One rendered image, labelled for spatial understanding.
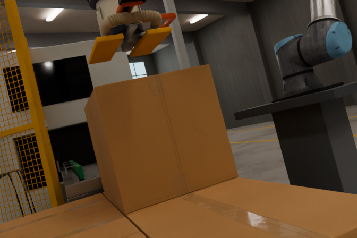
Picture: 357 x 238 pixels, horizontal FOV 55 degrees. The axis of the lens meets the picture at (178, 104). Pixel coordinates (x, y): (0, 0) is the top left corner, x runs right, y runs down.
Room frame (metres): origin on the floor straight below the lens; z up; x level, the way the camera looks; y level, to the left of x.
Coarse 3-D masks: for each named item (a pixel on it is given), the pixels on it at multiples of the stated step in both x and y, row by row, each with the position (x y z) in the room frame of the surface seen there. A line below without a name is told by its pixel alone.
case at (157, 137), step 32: (96, 96) 1.04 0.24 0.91; (128, 96) 1.07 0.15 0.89; (160, 96) 1.10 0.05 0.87; (192, 96) 1.14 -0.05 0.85; (96, 128) 1.26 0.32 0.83; (128, 128) 1.06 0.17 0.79; (160, 128) 1.09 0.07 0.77; (192, 128) 1.13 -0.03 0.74; (224, 128) 1.17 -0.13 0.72; (128, 160) 1.05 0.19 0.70; (160, 160) 1.08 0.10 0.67; (192, 160) 1.12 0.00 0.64; (224, 160) 1.16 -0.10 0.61; (128, 192) 1.04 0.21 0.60; (160, 192) 1.08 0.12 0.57
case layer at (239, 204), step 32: (192, 192) 1.11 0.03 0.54; (224, 192) 1.00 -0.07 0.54; (256, 192) 0.91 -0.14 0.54; (288, 192) 0.84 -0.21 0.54; (320, 192) 0.78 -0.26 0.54; (0, 224) 1.41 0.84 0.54; (32, 224) 1.24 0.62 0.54; (64, 224) 1.11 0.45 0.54; (96, 224) 1.00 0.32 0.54; (128, 224) 0.92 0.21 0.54; (160, 224) 0.84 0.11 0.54; (192, 224) 0.78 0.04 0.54; (224, 224) 0.73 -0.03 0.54; (256, 224) 0.68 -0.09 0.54; (288, 224) 0.64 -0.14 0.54; (320, 224) 0.60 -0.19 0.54; (352, 224) 0.57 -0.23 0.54
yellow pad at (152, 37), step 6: (150, 30) 1.25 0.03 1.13; (156, 30) 1.26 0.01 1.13; (162, 30) 1.27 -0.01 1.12; (168, 30) 1.28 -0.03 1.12; (144, 36) 1.29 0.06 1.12; (150, 36) 1.28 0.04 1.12; (156, 36) 1.30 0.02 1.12; (162, 36) 1.33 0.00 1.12; (138, 42) 1.39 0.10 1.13; (144, 42) 1.36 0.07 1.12; (150, 42) 1.38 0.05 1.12; (156, 42) 1.41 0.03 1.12; (138, 48) 1.43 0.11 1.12; (144, 48) 1.46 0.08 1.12; (150, 48) 1.49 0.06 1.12; (132, 54) 1.52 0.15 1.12; (138, 54) 1.54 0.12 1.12; (144, 54) 1.58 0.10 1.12
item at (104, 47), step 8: (96, 40) 1.19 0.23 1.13; (104, 40) 1.19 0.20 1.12; (112, 40) 1.21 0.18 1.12; (120, 40) 1.24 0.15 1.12; (96, 48) 1.26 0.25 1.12; (104, 48) 1.29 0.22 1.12; (112, 48) 1.32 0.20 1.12; (96, 56) 1.39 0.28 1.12; (104, 56) 1.42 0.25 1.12; (112, 56) 1.46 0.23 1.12
